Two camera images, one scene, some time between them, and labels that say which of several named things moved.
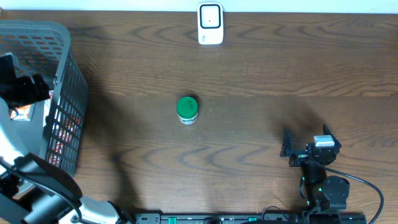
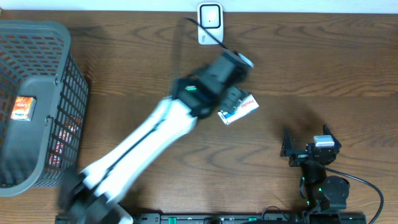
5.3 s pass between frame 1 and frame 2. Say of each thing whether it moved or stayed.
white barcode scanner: stayed
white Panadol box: moved
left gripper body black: moved
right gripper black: stayed
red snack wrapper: stayed
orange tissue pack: stayed
